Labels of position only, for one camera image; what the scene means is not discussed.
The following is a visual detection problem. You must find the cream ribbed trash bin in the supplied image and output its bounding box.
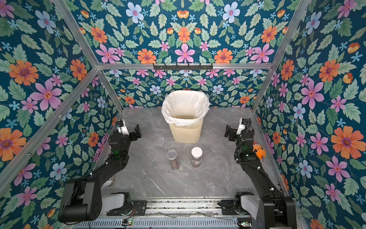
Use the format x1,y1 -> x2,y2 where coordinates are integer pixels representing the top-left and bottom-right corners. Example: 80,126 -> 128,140
169,115 -> 204,144

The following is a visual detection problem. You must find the white jar lid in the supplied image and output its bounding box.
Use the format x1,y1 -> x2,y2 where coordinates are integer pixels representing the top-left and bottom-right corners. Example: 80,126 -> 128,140
191,147 -> 203,158

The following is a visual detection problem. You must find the black hook rail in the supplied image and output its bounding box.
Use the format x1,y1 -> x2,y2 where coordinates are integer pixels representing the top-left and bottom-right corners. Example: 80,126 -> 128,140
153,64 -> 214,71

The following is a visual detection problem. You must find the orange fish plush toy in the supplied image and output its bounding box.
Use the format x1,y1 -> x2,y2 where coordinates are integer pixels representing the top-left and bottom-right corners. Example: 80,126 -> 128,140
253,142 -> 266,161

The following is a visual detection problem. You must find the open clear jar with tea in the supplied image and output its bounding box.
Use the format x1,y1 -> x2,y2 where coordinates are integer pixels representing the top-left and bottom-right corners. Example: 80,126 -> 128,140
166,150 -> 180,170

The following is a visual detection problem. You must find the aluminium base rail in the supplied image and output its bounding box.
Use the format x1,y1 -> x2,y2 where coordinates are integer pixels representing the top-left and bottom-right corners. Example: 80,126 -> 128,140
58,192 -> 265,229

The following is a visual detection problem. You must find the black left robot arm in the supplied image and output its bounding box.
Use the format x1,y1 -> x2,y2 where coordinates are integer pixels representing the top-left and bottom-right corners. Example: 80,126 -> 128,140
58,125 -> 142,225

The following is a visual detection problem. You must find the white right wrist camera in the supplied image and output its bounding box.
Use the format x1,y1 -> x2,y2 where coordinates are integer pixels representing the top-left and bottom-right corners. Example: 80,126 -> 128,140
236,118 -> 248,135

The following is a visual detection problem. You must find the clear jar with flower tea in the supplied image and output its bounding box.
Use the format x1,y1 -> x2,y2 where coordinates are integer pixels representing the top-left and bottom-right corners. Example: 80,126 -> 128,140
191,152 -> 203,168

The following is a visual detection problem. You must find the white plastic bin liner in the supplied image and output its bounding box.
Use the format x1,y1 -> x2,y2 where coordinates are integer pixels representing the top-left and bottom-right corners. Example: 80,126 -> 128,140
161,90 -> 211,127

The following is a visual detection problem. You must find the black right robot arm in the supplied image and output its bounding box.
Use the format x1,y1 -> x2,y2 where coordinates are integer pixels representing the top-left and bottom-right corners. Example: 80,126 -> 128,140
225,125 -> 297,229

